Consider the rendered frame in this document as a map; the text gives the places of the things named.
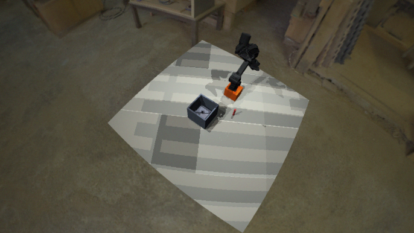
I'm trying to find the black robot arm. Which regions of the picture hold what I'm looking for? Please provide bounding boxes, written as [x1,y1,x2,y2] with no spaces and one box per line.
[228,33,260,92]

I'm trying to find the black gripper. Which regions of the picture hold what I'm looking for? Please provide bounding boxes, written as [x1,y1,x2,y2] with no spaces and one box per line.
[235,44,260,71]

